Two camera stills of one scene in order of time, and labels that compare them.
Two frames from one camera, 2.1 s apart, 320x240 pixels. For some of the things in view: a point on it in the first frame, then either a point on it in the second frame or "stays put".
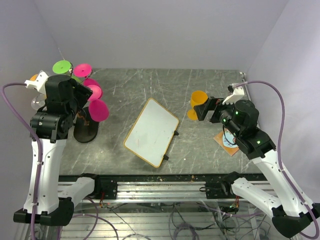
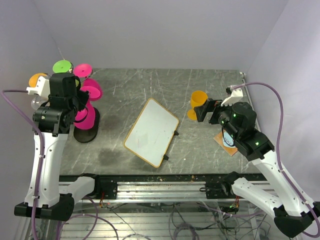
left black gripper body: x=82 y=93 stays put
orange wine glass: x=197 y=97 stays put
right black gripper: x=202 y=109 stays put
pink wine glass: x=98 y=109 → x=85 y=119
